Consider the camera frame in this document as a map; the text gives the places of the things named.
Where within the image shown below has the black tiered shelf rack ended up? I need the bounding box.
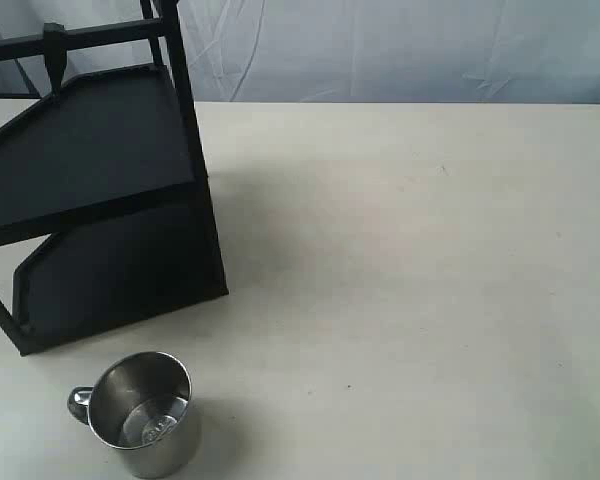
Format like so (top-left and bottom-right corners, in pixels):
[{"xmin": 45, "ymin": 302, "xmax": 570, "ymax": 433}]
[{"xmin": 0, "ymin": 1, "xmax": 228, "ymax": 356}]

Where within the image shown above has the white backdrop cloth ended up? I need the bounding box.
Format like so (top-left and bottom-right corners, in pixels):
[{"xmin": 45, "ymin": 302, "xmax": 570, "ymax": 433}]
[{"xmin": 0, "ymin": 0, "xmax": 600, "ymax": 105}]

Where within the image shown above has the stainless steel mug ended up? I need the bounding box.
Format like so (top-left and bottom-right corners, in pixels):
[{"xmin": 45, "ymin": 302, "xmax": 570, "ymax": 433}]
[{"xmin": 67, "ymin": 351, "xmax": 202, "ymax": 479}]

